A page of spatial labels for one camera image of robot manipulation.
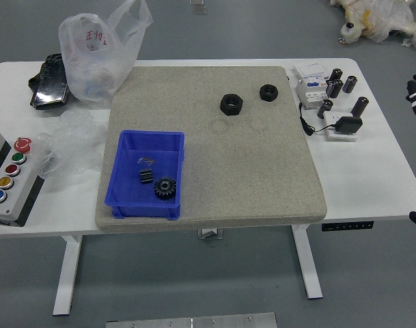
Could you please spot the large black gear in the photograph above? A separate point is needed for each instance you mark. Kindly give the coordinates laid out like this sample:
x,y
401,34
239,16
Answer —
x,y
160,193

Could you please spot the small clear plastic piece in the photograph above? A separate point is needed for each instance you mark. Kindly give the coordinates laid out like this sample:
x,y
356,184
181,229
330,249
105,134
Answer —
x,y
147,161

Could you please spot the plastic-wrapped white bundle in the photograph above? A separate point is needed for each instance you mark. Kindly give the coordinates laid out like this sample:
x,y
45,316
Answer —
x,y
375,20

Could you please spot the black plastic tray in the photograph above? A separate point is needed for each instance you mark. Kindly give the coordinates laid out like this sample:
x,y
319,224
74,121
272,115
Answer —
x,y
48,92

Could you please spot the white switch panel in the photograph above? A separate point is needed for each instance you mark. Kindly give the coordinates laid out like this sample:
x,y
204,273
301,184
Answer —
x,y
310,70

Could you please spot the white circuit breaker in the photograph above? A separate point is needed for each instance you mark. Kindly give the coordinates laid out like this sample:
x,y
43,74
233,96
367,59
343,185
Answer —
x,y
308,94

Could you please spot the black power adapter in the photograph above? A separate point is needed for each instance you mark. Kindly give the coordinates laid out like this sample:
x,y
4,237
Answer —
x,y
349,124

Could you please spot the big black nut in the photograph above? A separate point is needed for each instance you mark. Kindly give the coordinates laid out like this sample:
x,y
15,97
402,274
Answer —
x,y
224,108

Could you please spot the black desk height controller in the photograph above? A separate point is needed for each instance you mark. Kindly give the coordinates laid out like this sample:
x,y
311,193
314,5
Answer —
x,y
347,226

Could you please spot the grey metal floor fixture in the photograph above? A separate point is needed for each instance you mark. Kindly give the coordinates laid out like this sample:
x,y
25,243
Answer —
x,y
198,7

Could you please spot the white table leg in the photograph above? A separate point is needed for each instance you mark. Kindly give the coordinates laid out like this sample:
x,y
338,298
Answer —
x,y
306,263
66,273

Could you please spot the small black nut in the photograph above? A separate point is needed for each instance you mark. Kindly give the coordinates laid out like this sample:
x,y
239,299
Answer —
x,y
264,96

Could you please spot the grey push-button control box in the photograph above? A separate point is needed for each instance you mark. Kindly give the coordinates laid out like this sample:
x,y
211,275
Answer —
x,y
9,177

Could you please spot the blue plastic box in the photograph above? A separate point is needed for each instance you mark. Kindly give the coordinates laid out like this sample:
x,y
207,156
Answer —
x,y
125,191

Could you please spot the clear crumpled plastic wrap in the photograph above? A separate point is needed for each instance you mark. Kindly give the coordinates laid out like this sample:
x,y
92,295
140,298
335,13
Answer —
x,y
74,143

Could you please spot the white plastic bag red print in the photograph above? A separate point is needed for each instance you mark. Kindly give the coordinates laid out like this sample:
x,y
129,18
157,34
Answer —
x,y
88,68

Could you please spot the silver metal floor plate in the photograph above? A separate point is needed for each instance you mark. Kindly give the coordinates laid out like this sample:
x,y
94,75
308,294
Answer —
x,y
160,321

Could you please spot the black cylindrical capacitor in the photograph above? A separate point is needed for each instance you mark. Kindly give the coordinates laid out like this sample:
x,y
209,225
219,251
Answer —
x,y
325,108
336,75
334,89
360,106
350,84

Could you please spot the grey-brown mat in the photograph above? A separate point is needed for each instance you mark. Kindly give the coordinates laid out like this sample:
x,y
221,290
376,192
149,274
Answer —
x,y
228,164

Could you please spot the small black gear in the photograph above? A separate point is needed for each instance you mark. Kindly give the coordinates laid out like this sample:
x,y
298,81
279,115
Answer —
x,y
145,177

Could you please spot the silver metal bracket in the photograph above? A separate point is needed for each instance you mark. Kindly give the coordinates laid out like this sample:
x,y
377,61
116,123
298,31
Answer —
x,y
209,233

